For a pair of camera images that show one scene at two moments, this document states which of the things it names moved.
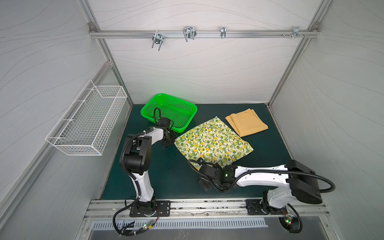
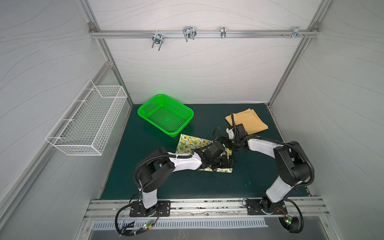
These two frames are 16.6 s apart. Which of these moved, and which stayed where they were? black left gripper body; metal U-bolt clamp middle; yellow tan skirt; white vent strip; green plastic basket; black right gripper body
Moved: black left gripper body; black right gripper body
Stayed: white vent strip; yellow tan skirt; green plastic basket; metal U-bolt clamp middle
